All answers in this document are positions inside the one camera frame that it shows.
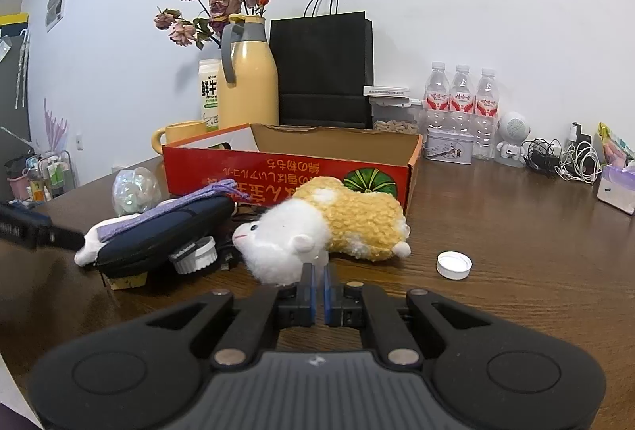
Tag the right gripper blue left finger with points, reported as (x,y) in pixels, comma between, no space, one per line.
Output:
(289,306)

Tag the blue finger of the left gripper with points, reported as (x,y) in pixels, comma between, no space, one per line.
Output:
(32,230)

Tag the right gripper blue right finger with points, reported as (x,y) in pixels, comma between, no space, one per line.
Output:
(352,304)

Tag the white sock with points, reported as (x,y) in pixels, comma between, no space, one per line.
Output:
(94,239)

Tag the white and yellow plush hamster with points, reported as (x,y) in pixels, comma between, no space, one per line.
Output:
(322,217)

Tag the navy zip pouch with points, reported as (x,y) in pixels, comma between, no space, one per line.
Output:
(151,244)

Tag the white ribbed round knob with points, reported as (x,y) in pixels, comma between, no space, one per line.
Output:
(194,256)

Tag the iridescent glass ball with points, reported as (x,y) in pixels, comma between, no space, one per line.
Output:
(135,191)

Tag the small white bottle cap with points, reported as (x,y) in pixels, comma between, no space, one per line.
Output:
(453,265)

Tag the red cardboard box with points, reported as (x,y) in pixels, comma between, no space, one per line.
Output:
(269,163)

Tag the yellow ceramic mug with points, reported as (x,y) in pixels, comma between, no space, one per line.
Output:
(176,132)

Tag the small decorated tin box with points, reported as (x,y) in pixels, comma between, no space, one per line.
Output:
(449,146)

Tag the clear snack container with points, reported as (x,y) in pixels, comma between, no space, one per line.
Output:
(393,109)

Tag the water bottle left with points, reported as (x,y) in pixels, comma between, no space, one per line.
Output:
(436,97)

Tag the water bottle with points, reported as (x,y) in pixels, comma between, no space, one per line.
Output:
(484,118)
(462,100)
(436,97)

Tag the yellow thermos jug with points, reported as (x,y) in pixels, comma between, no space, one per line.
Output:
(247,86)

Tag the water bottle middle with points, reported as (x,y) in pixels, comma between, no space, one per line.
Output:
(462,100)

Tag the water bottle right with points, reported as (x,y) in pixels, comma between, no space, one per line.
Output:
(484,118)

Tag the white milk carton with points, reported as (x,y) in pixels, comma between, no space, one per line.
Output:
(208,71)

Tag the black paper shopping bag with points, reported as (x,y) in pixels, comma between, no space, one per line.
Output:
(324,61)

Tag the white robot toy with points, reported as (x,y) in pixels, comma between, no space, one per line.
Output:
(513,131)

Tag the purple tissue pack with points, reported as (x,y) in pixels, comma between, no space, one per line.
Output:
(617,188)

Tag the colourful snack packet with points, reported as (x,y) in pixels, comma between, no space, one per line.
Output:
(616,152)

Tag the wire storage rack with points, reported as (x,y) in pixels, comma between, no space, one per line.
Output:
(40,178)

